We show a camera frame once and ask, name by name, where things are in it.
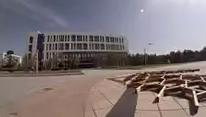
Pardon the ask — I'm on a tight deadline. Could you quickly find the large white grid-window building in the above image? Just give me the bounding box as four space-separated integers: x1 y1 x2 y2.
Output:
25 26 130 72

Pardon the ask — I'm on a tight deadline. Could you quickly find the street lamp pole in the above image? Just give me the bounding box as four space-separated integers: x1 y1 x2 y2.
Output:
141 41 154 67

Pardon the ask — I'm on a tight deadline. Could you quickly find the low raised planter bed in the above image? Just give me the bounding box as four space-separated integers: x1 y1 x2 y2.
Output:
0 66 86 79

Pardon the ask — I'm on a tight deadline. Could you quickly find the low wooden lattice structure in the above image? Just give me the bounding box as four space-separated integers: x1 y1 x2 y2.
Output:
108 68 206 112

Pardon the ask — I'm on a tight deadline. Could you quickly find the row of dark trees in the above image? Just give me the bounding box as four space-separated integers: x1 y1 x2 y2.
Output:
126 45 206 67

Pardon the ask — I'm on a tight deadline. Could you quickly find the small white building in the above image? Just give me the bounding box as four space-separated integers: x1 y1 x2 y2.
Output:
0 49 23 69

